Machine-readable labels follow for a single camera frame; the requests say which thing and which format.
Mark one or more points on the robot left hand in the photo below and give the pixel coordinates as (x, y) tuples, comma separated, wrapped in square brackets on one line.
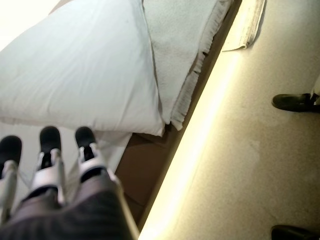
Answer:
[(75, 212)]

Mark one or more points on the white duvet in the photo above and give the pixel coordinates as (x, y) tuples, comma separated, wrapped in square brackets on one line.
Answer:
[(75, 70)]

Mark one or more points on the white fitted bed sheet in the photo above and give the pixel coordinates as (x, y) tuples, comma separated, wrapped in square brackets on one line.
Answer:
[(113, 147)]

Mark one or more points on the white fluffy fringed throw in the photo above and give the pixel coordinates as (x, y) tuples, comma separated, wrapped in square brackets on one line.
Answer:
[(175, 50)]

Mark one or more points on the silver robot left leg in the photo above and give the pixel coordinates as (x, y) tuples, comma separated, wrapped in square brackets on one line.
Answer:
[(292, 233)]

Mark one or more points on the silver robot leg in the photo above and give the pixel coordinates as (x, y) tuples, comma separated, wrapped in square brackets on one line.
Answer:
[(292, 102), (292, 233)]

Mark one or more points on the silver robot right leg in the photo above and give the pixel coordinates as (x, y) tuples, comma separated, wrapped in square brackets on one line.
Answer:
[(292, 102)]

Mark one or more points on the white fringed floor mat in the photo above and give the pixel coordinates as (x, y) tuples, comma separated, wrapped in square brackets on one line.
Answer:
[(250, 22)]

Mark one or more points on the brown upholstered bed frame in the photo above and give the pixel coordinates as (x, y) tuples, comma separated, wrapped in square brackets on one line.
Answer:
[(147, 160)]

